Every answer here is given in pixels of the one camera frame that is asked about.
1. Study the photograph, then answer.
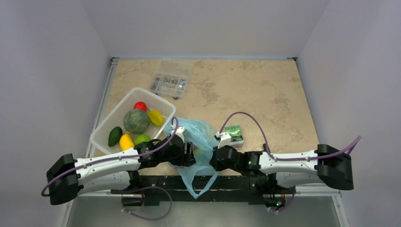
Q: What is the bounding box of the blue plastic bag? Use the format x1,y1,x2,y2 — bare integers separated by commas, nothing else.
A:
170,117,218,199

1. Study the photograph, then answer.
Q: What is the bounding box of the green bumpy custard apple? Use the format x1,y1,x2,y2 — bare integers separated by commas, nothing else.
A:
134,134,151,145

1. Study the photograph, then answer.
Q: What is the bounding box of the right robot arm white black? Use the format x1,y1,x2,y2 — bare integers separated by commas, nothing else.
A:
209,144,354,192

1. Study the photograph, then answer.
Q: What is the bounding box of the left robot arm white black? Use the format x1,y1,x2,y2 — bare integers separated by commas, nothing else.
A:
42,135,195,205

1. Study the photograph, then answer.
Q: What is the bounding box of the yellow fake starfruit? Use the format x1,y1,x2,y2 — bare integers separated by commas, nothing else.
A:
148,110,164,126

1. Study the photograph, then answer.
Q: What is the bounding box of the green fake fruit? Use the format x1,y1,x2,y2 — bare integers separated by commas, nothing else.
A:
123,109,150,134

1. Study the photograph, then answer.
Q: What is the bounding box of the yellow fake lemon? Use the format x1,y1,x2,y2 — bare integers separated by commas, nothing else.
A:
119,133,135,151

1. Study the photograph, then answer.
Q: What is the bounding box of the red fake fruit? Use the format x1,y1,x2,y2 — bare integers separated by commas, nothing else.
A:
133,101,147,112

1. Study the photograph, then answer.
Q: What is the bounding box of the dark green fake avocado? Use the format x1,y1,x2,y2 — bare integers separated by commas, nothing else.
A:
108,126,123,147

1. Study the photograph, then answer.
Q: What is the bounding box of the green circuit board box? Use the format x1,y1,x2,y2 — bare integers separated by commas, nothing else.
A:
224,124,244,148

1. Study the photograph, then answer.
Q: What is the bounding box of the white plastic basket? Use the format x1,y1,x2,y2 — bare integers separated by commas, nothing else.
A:
90,87,176,155

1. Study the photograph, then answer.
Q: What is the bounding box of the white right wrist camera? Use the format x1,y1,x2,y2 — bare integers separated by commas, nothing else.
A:
215,132,231,149

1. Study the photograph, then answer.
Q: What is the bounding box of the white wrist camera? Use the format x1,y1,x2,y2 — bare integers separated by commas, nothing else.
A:
215,132,231,149
171,126,185,142

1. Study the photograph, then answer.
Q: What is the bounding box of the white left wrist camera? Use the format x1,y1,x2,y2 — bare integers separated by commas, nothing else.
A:
171,126,185,142

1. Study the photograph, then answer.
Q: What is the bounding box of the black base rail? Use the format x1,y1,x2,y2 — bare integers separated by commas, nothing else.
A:
111,171,296,208

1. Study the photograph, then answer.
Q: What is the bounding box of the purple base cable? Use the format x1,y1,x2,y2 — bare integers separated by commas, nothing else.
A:
121,185,174,220

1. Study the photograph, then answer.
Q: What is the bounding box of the aluminium frame rail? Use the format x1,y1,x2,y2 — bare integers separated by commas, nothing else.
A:
84,57,119,157

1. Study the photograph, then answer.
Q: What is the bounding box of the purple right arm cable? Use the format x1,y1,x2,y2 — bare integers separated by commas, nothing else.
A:
218,111,362,162

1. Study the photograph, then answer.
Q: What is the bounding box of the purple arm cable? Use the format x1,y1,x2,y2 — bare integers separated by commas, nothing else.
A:
41,116,179,197
218,111,362,162

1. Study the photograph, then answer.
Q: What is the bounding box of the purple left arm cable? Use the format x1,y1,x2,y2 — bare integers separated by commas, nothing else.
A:
41,116,179,197

